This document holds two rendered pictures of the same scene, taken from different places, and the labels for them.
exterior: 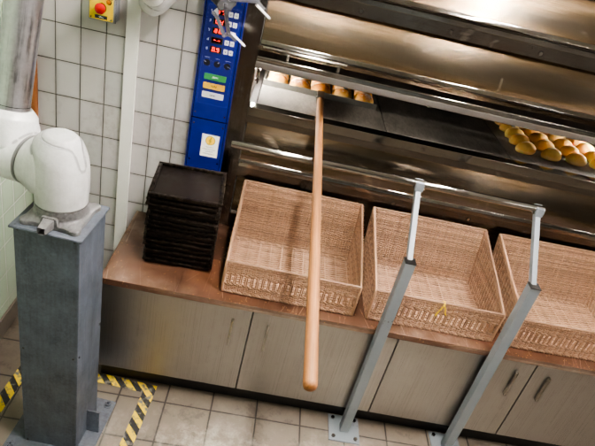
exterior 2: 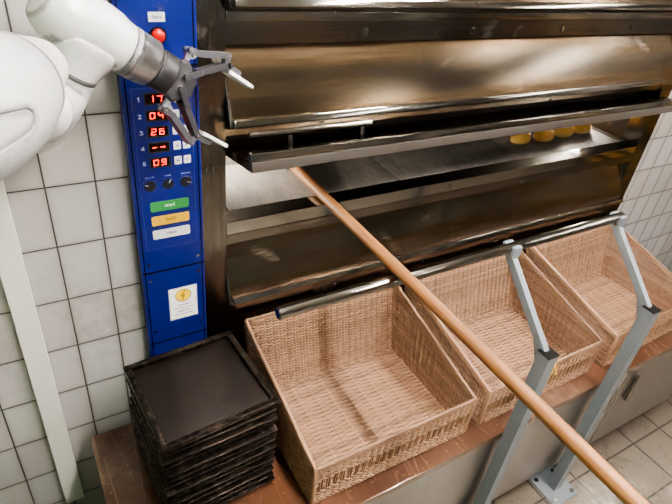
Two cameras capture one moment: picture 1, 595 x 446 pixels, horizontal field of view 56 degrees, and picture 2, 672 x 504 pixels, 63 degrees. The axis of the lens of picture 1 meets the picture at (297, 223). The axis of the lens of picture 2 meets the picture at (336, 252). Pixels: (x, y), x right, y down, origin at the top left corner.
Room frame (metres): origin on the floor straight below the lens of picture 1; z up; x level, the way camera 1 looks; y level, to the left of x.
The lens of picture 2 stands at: (1.04, 0.64, 1.94)
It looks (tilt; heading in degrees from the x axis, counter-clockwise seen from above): 34 degrees down; 331
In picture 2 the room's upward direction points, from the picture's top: 7 degrees clockwise
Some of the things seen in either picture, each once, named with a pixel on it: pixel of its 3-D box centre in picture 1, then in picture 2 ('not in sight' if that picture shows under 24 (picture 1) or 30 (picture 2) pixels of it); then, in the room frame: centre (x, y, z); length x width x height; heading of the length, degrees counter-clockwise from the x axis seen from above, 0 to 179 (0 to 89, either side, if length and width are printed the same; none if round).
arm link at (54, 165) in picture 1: (58, 166); not in sight; (1.41, 0.72, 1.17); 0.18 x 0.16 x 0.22; 77
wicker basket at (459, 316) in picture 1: (429, 271); (498, 324); (2.07, -0.61, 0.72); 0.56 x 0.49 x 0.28; 96
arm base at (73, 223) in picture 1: (58, 211); not in sight; (1.39, 0.71, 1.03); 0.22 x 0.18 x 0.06; 2
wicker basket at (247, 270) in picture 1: (296, 244); (357, 376); (2.01, -0.02, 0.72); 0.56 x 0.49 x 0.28; 95
